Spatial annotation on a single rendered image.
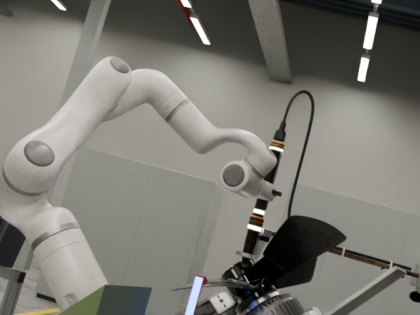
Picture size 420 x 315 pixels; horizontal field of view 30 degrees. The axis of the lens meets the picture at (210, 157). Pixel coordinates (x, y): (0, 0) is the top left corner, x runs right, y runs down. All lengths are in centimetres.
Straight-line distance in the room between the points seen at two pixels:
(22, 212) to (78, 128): 26
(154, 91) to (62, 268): 65
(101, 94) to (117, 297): 59
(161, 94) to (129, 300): 68
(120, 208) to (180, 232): 81
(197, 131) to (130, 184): 758
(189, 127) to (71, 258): 59
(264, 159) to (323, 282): 573
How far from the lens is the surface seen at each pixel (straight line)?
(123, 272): 969
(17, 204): 189
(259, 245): 241
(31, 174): 180
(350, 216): 785
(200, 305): 252
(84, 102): 203
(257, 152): 214
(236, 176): 212
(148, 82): 219
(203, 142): 216
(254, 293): 243
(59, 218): 180
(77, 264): 176
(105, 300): 164
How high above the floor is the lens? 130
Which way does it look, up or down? 6 degrees up
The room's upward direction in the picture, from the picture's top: 16 degrees clockwise
